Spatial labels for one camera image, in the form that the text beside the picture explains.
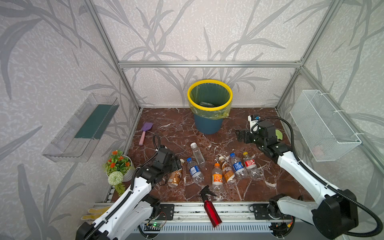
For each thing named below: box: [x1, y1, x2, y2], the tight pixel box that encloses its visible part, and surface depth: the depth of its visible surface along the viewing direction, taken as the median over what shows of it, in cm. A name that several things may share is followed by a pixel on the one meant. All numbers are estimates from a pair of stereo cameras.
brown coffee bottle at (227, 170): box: [219, 156, 236, 183], surface depth 84 cm
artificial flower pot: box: [103, 149, 136, 197], surface depth 76 cm
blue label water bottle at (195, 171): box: [186, 157, 205, 184], surface depth 85 cm
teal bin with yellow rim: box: [187, 79, 233, 135], surface depth 99 cm
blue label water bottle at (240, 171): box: [230, 153, 248, 180], surface depth 86 cm
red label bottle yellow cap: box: [243, 151, 260, 181], surface depth 88 cm
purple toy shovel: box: [138, 122, 154, 146], surface depth 108 cm
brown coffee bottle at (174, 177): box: [168, 158, 185, 188], surface depth 82 cm
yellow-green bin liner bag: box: [189, 83, 232, 120], surface depth 98 cm
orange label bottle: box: [211, 163, 224, 193], surface depth 82 cm
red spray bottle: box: [199, 185, 222, 228], surface depth 74 cm
